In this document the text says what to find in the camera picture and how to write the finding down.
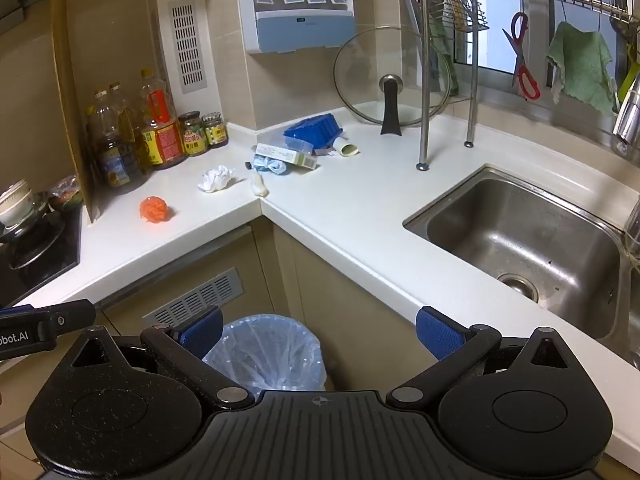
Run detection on crumpled white tissue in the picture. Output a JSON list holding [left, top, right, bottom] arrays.
[[197, 165, 236, 194]]

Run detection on steel sink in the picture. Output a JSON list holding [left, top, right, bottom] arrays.
[[402, 164, 626, 346]]

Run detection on steel dish rack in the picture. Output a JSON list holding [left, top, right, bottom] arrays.
[[400, 0, 640, 171]]

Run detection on orange crumpled ball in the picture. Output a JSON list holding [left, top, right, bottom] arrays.
[[139, 196, 173, 223]]

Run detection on blue white wall dispenser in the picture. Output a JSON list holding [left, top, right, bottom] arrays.
[[235, 0, 357, 55]]

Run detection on chrome faucet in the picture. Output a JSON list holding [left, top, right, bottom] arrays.
[[612, 72, 640, 158]]

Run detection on white wall vent grille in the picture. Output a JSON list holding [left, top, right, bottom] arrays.
[[167, 0, 207, 95]]

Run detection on black stove top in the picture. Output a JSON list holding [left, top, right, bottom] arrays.
[[0, 205, 82, 308]]

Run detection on waste bin with plastic liner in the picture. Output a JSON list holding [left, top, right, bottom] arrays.
[[202, 314, 328, 403]]

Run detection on red handle scissors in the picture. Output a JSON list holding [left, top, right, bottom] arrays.
[[502, 11, 542, 101]]

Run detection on small checkered lid jar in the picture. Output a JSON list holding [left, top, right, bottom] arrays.
[[201, 111, 229, 149]]

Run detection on red green food bag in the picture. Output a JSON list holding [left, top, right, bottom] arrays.
[[47, 175, 83, 211]]

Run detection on blue plastic tray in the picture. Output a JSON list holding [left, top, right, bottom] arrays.
[[283, 114, 343, 157]]

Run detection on dark oil bottle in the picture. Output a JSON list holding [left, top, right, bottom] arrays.
[[86, 89, 133, 188]]

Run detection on brown cardboard panel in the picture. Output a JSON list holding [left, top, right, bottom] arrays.
[[50, 0, 97, 224]]

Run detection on green label sauce jar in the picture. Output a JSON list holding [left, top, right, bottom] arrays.
[[177, 111, 208, 157]]

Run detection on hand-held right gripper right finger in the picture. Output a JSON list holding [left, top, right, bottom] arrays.
[[387, 306, 571, 409]]

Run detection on cabinet vent grille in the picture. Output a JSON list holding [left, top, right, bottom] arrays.
[[142, 267, 243, 326]]

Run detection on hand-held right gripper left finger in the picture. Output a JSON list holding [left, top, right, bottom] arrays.
[[70, 305, 257, 412]]

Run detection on white green carton box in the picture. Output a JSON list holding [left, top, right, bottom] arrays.
[[252, 144, 318, 170]]

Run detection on pot with lid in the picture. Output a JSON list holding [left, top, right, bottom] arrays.
[[0, 178, 51, 241]]

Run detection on blue face mask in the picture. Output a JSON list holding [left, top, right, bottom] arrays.
[[245, 156, 290, 176]]

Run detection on green dish cloth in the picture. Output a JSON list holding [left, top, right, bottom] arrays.
[[546, 21, 615, 116]]

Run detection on red label oil bottle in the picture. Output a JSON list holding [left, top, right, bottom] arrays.
[[137, 69, 187, 170]]

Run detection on yellow handle oil bottle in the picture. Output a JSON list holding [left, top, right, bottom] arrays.
[[107, 81, 151, 176]]

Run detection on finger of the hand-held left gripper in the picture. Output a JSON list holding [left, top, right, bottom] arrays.
[[0, 299, 97, 361]]

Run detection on glass pot lid black handle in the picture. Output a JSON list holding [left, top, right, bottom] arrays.
[[333, 26, 453, 136]]

